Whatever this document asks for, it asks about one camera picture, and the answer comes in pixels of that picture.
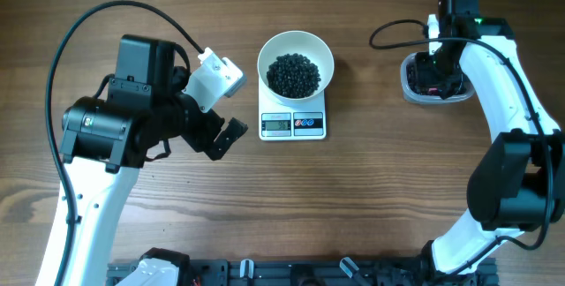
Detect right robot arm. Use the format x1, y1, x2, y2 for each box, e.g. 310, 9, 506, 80
405, 0, 564, 280

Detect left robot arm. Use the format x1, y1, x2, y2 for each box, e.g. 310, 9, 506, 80
36, 34, 247, 285

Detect white digital kitchen scale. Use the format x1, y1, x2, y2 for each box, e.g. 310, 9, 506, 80
258, 79, 328, 141

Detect white bowl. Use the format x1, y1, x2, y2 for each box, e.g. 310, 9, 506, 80
257, 30, 335, 91

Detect clear plastic container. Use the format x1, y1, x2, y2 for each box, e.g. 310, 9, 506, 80
400, 53, 475, 105

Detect black beans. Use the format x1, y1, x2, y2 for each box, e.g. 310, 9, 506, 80
267, 53, 321, 99

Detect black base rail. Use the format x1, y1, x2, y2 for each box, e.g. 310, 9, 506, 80
106, 248, 500, 286

